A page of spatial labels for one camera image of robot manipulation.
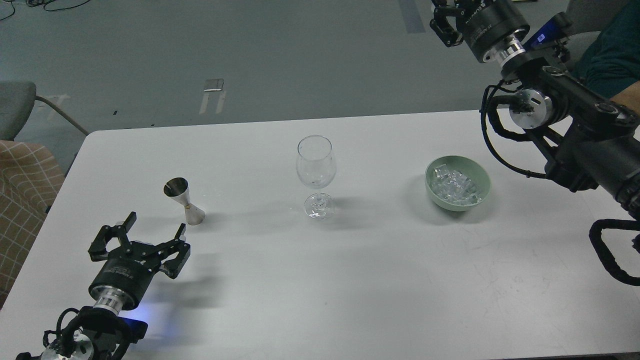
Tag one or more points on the clear ice cubes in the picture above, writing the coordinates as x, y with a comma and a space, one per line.
454, 187

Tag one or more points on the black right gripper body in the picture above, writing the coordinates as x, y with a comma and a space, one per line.
484, 23

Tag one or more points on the green bowl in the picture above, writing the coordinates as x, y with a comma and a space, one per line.
467, 166

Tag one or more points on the clear wine glass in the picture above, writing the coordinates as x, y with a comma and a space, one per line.
316, 168

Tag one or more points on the grey chair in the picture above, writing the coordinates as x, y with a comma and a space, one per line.
17, 100

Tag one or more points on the person forearm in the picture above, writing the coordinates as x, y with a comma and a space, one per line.
629, 98

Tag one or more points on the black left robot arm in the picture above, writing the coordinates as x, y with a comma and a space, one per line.
98, 331

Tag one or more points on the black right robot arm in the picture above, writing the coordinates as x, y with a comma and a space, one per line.
587, 140

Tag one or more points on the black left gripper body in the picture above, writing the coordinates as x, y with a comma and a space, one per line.
125, 277

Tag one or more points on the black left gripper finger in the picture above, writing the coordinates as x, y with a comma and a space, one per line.
171, 256
98, 247

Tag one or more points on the metal floor plate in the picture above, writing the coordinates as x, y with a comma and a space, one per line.
213, 85

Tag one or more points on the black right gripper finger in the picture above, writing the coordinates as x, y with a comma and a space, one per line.
447, 34

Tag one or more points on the person teal torso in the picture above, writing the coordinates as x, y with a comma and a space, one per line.
612, 62

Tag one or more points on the steel cocktail jigger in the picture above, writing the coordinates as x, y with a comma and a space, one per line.
178, 189

